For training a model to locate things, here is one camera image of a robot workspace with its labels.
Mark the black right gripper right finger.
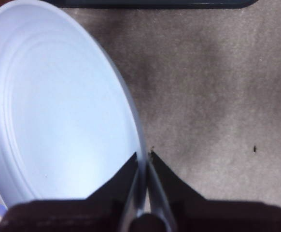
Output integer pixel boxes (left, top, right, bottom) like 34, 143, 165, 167
148, 151, 281, 232

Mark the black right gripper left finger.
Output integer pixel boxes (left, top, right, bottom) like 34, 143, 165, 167
0, 152, 139, 232

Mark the light blue round plate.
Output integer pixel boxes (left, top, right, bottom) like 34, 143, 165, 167
0, 0, 148, 215

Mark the black rectangular tray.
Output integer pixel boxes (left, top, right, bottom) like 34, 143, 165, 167
43, 0, 259, 10

